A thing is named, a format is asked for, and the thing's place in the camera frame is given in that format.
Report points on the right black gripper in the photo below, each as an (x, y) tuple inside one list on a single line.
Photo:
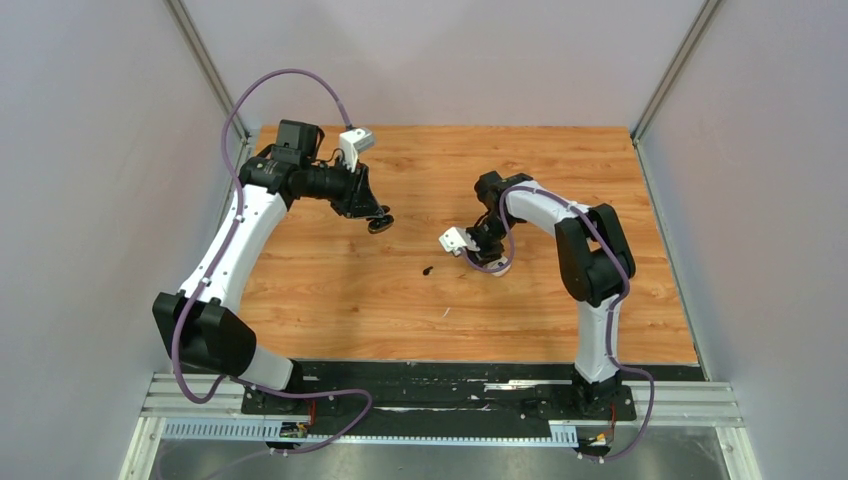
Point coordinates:
[(486, 254)]

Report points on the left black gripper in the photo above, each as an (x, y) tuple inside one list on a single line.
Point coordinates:
[(356, 200)]

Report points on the white earbud charging case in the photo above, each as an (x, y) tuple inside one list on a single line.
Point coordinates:
[(499, 268)]

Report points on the black earbud charging case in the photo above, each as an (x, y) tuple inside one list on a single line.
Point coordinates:
[(381, 224)]

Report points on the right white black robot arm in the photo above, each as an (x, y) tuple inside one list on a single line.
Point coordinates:
[(594, 259)]

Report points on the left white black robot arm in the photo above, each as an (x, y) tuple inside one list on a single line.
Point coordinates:
[(199, 323)]

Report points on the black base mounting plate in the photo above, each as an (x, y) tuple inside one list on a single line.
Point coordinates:
[(451, 400)]

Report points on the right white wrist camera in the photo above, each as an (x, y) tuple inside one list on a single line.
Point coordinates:
[(457, 241)]

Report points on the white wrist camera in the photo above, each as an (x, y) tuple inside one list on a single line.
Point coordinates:
[(352, 143), (457, 241)]

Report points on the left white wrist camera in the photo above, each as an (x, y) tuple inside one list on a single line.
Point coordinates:
[(352, 143)]

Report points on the left aluminium frame post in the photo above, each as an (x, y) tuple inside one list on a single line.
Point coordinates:
[(193, 39)]

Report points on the aluminium frame post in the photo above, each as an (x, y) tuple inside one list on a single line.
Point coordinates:
[(693, 36), (193, 39)]

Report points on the right aluminium frame post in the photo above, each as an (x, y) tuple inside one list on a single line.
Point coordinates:
[(693, 36)]

